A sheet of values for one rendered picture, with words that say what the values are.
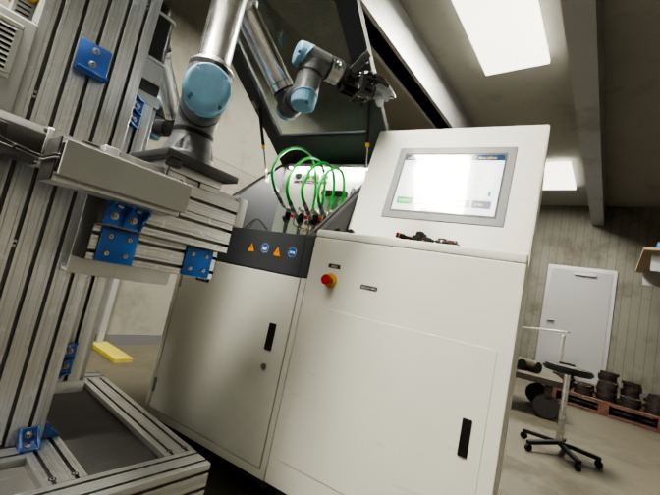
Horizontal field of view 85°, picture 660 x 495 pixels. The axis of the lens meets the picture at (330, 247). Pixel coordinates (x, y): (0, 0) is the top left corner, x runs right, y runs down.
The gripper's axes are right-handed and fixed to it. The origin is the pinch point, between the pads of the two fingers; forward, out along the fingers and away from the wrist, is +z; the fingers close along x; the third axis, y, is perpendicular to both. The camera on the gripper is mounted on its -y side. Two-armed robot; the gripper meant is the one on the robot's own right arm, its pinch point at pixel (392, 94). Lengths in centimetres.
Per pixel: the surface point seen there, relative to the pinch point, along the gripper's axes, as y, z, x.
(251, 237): 47, -24, -55
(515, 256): 53, 31, 25
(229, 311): 79, -25, -62
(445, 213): 30.4, 36.6, -8.9
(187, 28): -148, -76, -207
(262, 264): 59, -19, -49
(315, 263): 57, -5, -29
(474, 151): 2.4, 45.4, -4.4
